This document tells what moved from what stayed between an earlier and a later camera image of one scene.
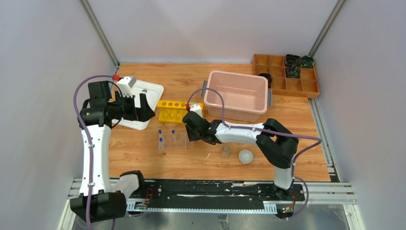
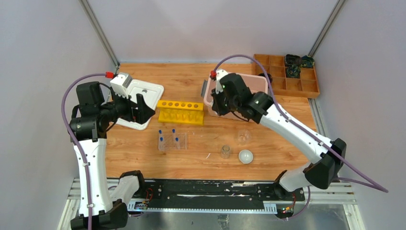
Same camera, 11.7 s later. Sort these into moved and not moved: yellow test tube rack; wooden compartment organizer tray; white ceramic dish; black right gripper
Moved: black right gripper
Not moved: wooden compartment organizer tray; yellow test tube rack; white ceramic dish
